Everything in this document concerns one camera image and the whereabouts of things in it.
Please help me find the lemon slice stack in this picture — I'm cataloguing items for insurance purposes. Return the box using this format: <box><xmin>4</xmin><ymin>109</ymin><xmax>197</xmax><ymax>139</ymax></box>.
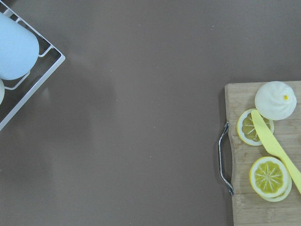
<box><xmin>262</xmin><ymin>180</ymin><xmax>293</xmax><ymax>202</ymax></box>
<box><xmin>249</xmin><ymin>156</ymin><xmax>292</xmax><ymax>198</ymax></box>

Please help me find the lemon slice top stack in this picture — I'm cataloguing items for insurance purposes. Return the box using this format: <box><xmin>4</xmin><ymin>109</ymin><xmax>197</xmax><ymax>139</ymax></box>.
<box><xmin>249</xmin><ymin>156</ymin><xmax>292</xmax><ymax>198</ymax></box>

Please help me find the bamboo cutting board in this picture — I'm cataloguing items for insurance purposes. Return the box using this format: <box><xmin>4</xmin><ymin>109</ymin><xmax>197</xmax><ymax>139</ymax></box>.
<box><xmin>225</xmin><ymin>81</ymin><xmax>301</xmax><ymax>226</ymax></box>

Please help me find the lemon slice bottom stack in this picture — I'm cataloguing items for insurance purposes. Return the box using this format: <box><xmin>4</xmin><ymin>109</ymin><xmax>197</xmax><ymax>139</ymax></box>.
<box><xmin>262</xmin><ymin>180</ymin><xmax>293</xmax><ymax>202</ymax></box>

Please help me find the white wire rack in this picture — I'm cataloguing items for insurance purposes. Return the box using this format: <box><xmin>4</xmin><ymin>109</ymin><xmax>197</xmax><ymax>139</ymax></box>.
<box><xmin>0</xmin><ymin>1</ymin><xmax>65</xmax><ymax>129</ymax></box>

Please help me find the pale blue cup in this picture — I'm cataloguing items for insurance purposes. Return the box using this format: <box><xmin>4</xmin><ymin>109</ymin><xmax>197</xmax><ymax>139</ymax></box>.
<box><xmin>0</xmin><ymin>13</ymin><xmax>39</xmax><ymax>80</ymax></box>

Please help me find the yellow plastic knife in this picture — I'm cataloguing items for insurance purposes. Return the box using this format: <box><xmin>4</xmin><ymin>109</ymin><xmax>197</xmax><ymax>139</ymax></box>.
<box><xmin>251</xmin><ymin>110</ymin><xmax>301</xmax><ymax>193</ymax></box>

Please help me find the lemon slice near bun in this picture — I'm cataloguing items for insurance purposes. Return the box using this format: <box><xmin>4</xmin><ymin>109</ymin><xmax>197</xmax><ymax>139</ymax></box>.
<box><xmin>237</xmin><ymin>108</ymin><xmax>262</xmax><ymax>146</ymax></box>

